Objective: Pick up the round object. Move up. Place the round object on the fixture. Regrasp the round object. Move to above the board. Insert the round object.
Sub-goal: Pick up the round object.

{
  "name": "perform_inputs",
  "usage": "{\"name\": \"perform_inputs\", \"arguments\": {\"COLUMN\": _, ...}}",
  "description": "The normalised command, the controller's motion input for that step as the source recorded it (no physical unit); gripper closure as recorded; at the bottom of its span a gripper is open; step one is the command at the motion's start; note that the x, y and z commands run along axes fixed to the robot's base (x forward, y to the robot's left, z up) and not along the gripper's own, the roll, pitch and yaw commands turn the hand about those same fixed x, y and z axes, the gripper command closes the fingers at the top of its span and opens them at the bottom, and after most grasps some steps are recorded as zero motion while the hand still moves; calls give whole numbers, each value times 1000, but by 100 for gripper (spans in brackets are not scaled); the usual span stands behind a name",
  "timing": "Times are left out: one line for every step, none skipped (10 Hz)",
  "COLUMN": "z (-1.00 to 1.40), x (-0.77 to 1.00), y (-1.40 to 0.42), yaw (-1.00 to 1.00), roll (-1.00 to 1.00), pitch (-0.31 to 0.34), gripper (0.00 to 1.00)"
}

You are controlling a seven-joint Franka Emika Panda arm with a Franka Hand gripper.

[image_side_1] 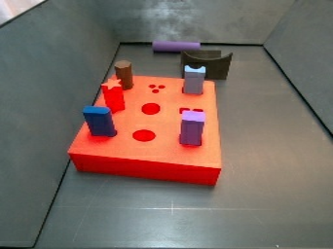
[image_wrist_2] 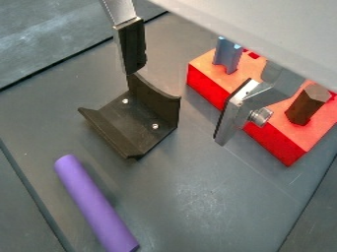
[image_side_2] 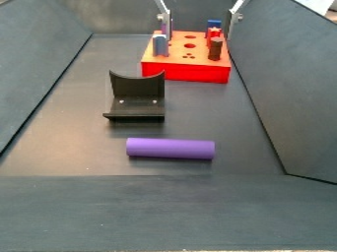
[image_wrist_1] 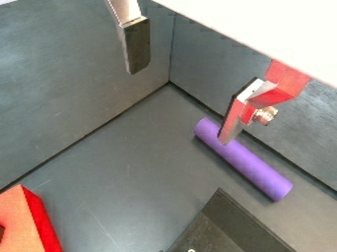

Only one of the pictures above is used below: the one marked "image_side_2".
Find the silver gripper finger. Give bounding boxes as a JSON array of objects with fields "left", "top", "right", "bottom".
[
  {"left": 153, "top": 0, "right": 174, "bottom": 41},
  {"left": 226, "top": 0, "right": 250, "bottom": 39}
]

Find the purple cylinder peg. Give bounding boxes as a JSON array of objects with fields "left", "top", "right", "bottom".
[{"left": 126, "top": 138, "right": 216, "bottom": 159}]

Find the red peg board box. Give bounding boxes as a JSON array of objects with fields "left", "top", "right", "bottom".
[{"left": 141, "top": 31, "right": 232, "bottom": 84}]

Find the purple square peg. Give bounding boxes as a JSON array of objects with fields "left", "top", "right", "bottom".
[{"left": 161, "top": 22, "right": 173, "bottom": 39}]

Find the dark blue rounded peg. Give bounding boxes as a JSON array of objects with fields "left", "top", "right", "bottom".
[{"left": 208, "top": 20, "right": 221, "bottom": 28}]

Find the red star peg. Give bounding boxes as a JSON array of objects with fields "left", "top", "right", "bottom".
[{"left": 208, "top": 27, "right": 221, "bottom": 44}]

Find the light blue notched peg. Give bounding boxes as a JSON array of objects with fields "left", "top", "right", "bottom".
[{"left": 153, "top": 34, "right": 169, "bottom": 57}]

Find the brown hexagonal peg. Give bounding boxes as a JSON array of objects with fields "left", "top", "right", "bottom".
[{"left": 209, "top": 36, "right": 224, "bottom": 61}]

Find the black curved holder stand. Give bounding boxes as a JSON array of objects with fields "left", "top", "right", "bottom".
[{"left": 103, "top": 72, "right": 166, "bottom": 121}]

